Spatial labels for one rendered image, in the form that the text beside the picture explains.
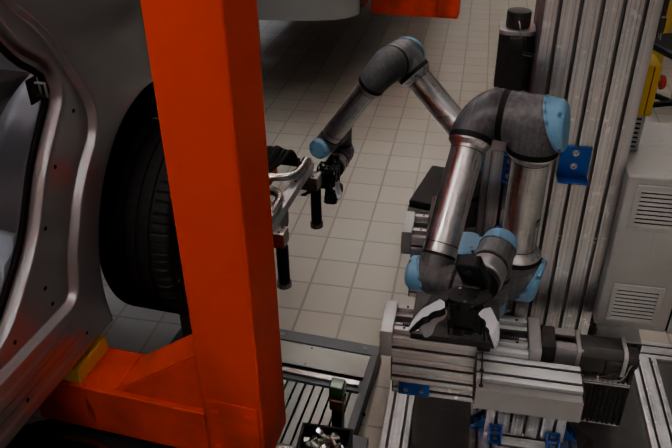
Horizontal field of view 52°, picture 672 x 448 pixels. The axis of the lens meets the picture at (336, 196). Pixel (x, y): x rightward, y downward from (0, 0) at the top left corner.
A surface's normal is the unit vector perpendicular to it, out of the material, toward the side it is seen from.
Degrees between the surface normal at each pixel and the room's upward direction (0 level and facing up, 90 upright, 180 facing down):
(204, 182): 90
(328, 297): 0
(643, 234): 90
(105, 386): 0
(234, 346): 90
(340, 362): 0
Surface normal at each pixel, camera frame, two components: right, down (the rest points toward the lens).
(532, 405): -0.20, 0.50
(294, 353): -0.01, -0.86
